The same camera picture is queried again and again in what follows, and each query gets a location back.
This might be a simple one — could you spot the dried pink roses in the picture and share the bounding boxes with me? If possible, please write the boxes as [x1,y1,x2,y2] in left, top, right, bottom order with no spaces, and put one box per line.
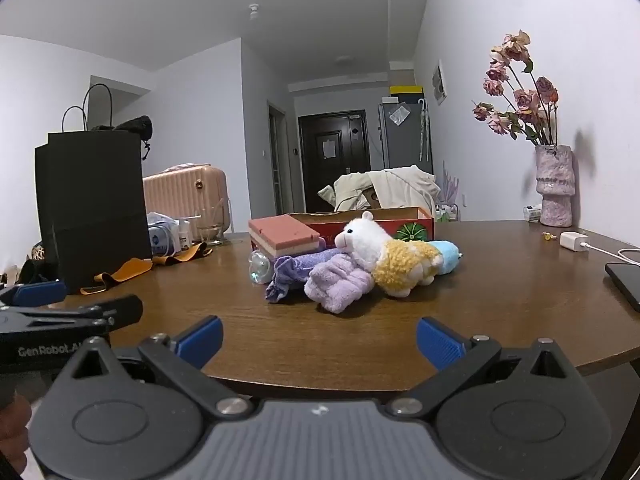
[472,30,560,147]

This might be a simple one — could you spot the yellow and black box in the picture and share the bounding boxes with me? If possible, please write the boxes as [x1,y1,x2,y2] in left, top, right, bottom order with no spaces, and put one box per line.
[389,85,425,104]

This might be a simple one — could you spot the black paper bag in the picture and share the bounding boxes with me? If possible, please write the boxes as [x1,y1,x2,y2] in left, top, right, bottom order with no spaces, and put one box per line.
[34,82,153,295]

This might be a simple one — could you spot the white and yellow alpaca plush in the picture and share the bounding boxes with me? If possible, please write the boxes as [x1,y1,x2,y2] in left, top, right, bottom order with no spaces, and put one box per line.
[334,211,445,298]

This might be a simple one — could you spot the clear glass cup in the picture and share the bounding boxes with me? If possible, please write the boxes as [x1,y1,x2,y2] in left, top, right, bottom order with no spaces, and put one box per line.
[197,205,227,247]

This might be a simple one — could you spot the pink layered sponge block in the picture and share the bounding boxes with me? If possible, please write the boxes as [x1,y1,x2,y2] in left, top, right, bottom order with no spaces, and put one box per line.
[248,214,326,261]

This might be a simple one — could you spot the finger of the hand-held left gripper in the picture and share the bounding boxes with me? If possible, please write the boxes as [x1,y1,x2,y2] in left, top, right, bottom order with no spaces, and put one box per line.
[0,281,68,309]
[0,295,144,334]

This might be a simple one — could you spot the orange and black strap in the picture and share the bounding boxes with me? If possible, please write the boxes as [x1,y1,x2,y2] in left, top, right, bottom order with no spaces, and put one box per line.
[80,242,213,296]

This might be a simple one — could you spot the pink ribbed suitcase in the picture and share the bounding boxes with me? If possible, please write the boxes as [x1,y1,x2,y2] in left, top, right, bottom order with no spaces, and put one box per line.
[142,163,231,241]

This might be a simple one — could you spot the grey interior door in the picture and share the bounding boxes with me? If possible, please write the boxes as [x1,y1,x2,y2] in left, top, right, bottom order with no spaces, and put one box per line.
[267,101,294,216]

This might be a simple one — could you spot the grey refrigerator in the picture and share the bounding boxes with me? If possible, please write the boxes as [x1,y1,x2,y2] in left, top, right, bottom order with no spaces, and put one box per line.
[377,101,433,171]

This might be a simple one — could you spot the wall picture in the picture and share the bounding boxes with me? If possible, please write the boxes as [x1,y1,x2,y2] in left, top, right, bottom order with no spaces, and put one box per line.
[432,60,447,106]

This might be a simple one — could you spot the dark entrance door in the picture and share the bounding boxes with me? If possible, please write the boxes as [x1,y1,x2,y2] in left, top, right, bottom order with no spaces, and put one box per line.
[298,110,372,212]

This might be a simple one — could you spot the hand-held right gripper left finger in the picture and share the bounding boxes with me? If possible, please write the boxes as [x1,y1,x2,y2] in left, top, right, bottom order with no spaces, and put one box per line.
[64,316,253,421]

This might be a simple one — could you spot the red cardboard box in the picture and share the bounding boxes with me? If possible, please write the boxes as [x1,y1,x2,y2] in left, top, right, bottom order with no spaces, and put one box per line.
[287,206,436,245]

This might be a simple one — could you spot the purple wall sticker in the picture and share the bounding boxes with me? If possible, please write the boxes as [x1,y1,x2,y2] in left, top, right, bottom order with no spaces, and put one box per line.
[442,161,460,206]

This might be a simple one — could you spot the white charger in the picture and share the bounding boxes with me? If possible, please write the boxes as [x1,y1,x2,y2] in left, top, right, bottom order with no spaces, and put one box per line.
[560,231,591,253]

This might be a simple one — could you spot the purple cloth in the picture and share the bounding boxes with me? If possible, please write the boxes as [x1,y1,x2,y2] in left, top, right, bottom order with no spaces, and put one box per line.
[265,252,333,304]

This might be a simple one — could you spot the light blue plush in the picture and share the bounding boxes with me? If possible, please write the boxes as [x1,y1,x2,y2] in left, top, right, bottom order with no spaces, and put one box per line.
[427,240,463,276]

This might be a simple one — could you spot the pink textured vase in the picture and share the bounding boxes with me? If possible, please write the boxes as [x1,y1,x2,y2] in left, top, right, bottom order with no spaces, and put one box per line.
[534,144,575,227]

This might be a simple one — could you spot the white charger cable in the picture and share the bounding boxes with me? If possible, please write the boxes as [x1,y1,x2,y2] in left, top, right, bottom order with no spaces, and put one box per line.
[582,242,640,263]

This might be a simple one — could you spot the lilac ribbed towel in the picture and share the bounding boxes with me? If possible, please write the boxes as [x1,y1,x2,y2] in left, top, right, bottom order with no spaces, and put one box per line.
[304,253,375,315]

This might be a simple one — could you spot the white folded umbrella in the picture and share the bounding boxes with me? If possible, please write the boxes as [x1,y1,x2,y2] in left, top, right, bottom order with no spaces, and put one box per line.
[419,99,432,162]

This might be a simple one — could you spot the person's left hand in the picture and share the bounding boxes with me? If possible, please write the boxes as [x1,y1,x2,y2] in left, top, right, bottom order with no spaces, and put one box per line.
[0,394,32,478]

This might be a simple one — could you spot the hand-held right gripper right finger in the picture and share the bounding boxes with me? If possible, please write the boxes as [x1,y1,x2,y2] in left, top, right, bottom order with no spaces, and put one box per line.
[389,317,582,418]

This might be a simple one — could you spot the beige coat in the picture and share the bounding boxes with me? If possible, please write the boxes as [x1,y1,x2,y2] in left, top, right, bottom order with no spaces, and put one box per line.
[317,165,442,212]

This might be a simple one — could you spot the black drawstring cloth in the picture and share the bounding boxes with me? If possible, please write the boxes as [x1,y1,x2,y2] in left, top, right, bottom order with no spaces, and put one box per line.
[92,115,153,161]

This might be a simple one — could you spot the clear plastic bag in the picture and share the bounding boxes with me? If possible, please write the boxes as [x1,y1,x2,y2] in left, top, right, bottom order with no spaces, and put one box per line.
[146,211,183,257]

